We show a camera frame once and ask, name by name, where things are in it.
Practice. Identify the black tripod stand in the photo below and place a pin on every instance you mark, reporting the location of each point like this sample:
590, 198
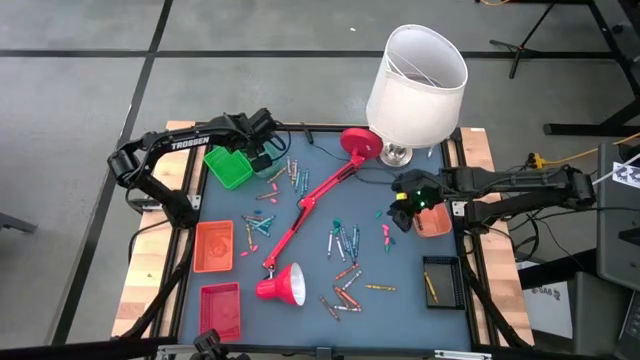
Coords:
520, 48

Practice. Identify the wooden side board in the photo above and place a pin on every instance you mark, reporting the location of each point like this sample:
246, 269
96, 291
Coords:
150, 250
505, 270

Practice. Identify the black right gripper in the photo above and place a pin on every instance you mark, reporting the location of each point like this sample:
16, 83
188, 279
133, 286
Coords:
415, 187

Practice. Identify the green plastic basket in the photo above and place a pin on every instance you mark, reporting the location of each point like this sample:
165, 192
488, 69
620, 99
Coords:
227, 170

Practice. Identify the grey tan crayon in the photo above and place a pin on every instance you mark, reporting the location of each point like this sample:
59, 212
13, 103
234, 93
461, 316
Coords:
352, 280

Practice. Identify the grey cabinet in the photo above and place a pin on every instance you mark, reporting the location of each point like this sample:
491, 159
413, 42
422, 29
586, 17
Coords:
617, 240

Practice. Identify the white crayon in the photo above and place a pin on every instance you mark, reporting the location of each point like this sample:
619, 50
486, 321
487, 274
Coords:
347, 308

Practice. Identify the black beam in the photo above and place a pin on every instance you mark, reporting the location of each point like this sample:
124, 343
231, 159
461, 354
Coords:
75, 350

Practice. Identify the white shade silver table lamp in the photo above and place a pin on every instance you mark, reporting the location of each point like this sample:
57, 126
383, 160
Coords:
415, 100

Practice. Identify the silver metal bracket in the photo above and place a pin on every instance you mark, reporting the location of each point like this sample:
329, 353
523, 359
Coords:
462, 355

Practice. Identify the black white marker tag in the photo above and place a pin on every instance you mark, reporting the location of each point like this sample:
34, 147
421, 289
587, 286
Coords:
627, 175

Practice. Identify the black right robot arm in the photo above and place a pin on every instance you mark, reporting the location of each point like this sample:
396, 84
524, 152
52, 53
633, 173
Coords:
500, 180

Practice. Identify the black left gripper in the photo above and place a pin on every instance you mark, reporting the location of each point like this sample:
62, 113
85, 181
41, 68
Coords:
257, 130

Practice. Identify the red plastic basket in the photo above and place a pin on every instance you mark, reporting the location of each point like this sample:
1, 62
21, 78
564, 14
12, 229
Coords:
220, 312

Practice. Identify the black chair base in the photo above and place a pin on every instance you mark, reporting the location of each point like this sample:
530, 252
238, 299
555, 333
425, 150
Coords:
17, 224

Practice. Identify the black desk leg frame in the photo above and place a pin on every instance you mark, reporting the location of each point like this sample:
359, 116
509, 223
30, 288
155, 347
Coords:
575, 129

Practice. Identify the orange plastic basket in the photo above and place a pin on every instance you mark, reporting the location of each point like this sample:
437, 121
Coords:
212, 247

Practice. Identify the dark laptop keyboard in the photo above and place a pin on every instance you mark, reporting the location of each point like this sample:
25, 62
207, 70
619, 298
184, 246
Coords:
631, 330

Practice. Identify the black plastic basket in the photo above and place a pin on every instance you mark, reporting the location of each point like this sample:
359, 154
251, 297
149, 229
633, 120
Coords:
447, 282

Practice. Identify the yellow crayon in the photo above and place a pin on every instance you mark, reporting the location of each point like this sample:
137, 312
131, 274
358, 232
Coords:
380, 287
430, 287
248, 235

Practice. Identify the teal plastic basket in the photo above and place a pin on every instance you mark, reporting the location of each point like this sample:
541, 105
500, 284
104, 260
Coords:
276, 170

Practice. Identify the dark grey box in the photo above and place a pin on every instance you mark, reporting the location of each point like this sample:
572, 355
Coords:
600, 315

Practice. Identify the red desk lamp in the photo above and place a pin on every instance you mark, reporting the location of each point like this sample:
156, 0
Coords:
285, 286

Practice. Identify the brown crayon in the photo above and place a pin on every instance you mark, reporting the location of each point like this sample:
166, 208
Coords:
329, 308
252, 218
340, 296
268, 195

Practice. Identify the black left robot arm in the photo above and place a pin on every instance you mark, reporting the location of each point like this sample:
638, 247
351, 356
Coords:
150, 145

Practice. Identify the blue crayon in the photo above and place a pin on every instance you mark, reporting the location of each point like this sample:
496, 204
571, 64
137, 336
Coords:
306, 179
356, 237
345, 238

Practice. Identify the teal crayon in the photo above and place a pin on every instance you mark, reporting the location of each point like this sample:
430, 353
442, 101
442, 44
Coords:
298, 181
261, 229
262, 221
351, 248

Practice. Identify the orange cardboard tray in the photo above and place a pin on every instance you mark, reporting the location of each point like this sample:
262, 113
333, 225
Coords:
437, 222

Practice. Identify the light grey box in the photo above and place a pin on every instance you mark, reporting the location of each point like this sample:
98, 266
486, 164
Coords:
545, 310

